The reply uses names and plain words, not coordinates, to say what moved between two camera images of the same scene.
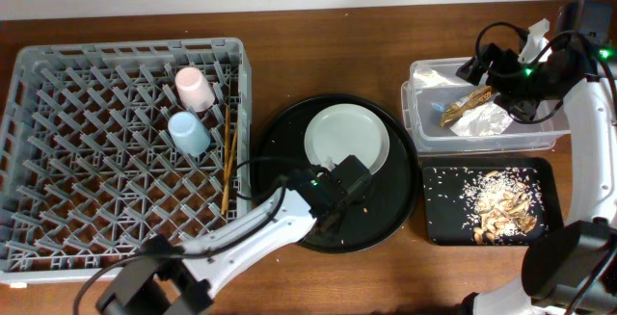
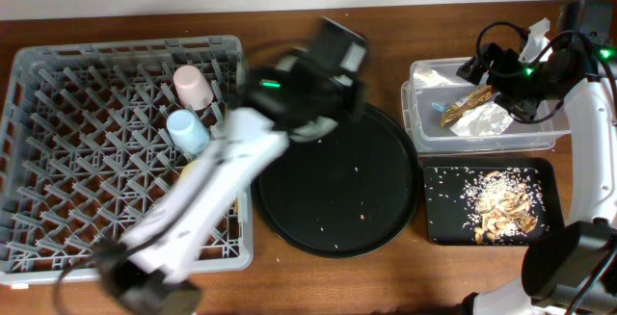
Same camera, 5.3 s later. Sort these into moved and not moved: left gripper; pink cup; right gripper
Moved: left gripper
Not moved: pink cup; right gripper
